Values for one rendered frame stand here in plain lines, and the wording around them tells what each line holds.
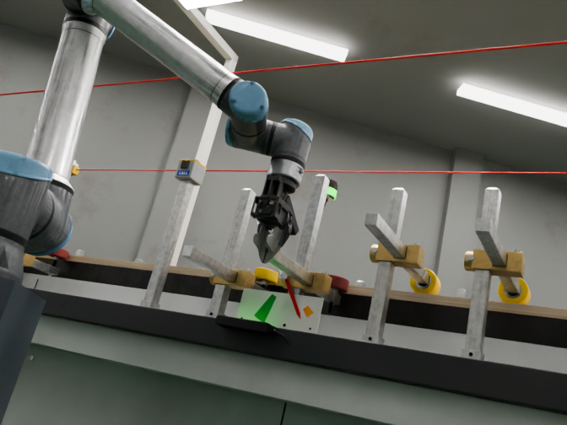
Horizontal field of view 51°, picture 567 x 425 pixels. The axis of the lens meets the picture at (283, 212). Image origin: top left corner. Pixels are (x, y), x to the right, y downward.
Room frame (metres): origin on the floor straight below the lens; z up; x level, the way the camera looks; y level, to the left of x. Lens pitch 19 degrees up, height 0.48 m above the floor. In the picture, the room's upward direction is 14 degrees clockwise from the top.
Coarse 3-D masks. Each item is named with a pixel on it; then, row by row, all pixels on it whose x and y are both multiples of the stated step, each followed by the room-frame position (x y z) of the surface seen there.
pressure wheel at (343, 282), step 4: (332, 276) 1.74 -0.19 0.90; (336, 276) 1.74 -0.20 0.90; (332, 280) 1.74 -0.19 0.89; (336, 280) 1.74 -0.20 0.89; (340, 280) 1.74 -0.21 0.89; (344, 280) 1.74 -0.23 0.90; (332, 284) 1.74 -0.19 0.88; (336, 284) 1.74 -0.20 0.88; (340, 284) 1.74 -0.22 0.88; (344, 284) 1.74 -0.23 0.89; (332, 288) 1.77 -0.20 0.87; (336, 288) 1.77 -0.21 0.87; (340, 288) 1.75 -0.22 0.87; (344, 288) 1.75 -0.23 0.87; (340, 292) 1.79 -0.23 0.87; (344, 292) 1.78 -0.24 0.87; (332, 304) 1.77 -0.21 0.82; (328, 308) 1.77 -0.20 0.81; (328, 312) 1.77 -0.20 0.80
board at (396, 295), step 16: (48, 256) 2.52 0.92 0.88; (80, 256) 2.42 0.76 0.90; (176, 272) 2.15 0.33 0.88; (192, 272) 2.11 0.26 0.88; (208, 272) 2.08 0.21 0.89; (352, 288) 1.79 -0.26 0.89; (368, 288) 1.76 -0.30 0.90; (448, 304) 1.63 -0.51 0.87; (464, 304) 1.61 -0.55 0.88; (496, 304) 1.57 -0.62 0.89; (512, 304) 1.54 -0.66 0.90
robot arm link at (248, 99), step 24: (72, 0) 1.29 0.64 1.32; (96, 0) 1.26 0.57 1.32; (120, 0) 1.25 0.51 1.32; (120, 24) 1.27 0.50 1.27; (144, 24) 1.25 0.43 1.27; (144, 48) 1.28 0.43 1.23; (168, 48) 1.25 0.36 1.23; (192, 48) 1.25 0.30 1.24; (192, 72) 1.25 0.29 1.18; (216, 72) 1.24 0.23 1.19; (216, 96) 1.26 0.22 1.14; (240, 96) 1.23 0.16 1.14; (264, 96) 1.23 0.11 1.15; (240, 120) 1.27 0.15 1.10; (264, 120) 1.29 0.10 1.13
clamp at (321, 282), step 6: (318, 276) 1.61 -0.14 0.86; (324, 276) 1.60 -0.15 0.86; (282, 282) 1.67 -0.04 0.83; (294, 282) 1.64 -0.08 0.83; (312, 282) 1.61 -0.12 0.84; (318, 282) 1.60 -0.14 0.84; (324, 282) 1.60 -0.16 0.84; (330, 282) 1.63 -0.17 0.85; (300, 288) 1.64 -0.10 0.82; (306, 288) 1.62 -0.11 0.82; (312, 288) 1.61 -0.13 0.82; (318, 288) 1.60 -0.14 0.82; (324, 288) 1.61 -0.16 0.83; (324, 294) 1.64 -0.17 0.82
